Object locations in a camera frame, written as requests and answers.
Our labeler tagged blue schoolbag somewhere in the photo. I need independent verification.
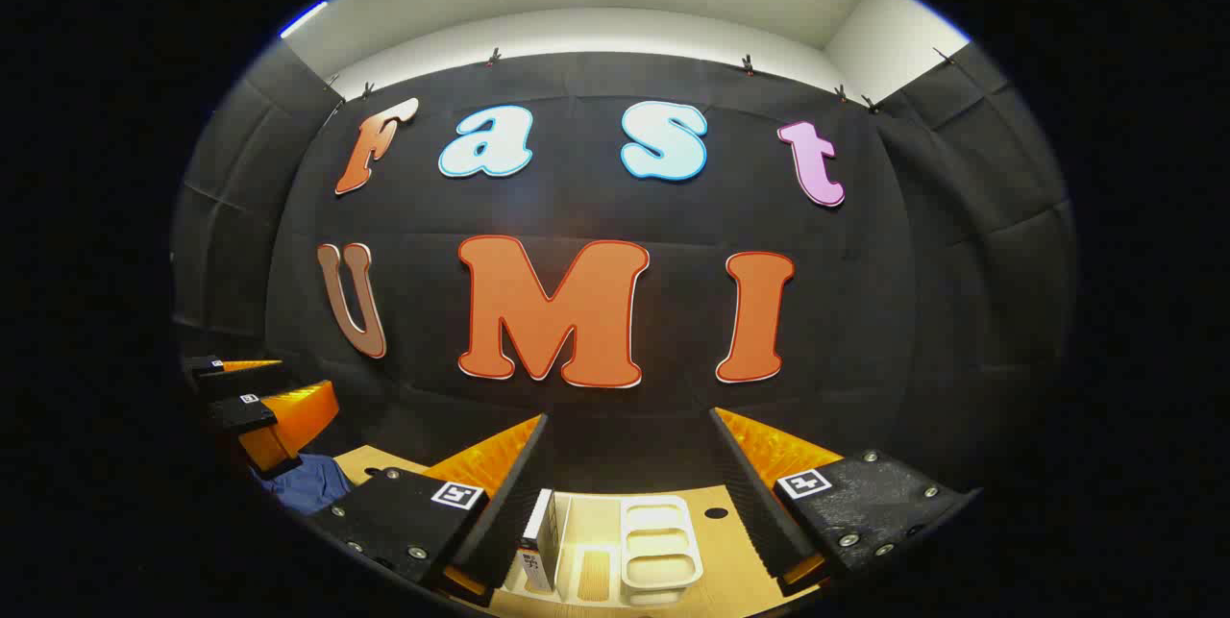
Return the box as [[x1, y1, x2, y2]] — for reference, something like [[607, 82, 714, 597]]
[[252, 453, 355, 515]]

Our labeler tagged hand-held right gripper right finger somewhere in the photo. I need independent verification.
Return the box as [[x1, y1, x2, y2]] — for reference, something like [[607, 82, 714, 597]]
[[709, 407, 983, 600]]

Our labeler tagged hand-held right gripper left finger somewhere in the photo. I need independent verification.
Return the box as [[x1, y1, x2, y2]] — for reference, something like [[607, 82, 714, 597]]
[[306, 412, 551, 611]]

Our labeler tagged blue picture cover book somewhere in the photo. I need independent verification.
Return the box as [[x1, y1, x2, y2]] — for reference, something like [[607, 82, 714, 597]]
[[519, 489, 560, 595]]

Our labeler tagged black backdrop cloth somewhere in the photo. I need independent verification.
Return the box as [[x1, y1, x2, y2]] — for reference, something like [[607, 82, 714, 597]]
[[171, 39, 1082, 504]]

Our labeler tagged white bookshelf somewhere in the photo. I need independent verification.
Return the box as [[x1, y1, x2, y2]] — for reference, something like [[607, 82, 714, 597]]
[[500, 488, 707, 606]]

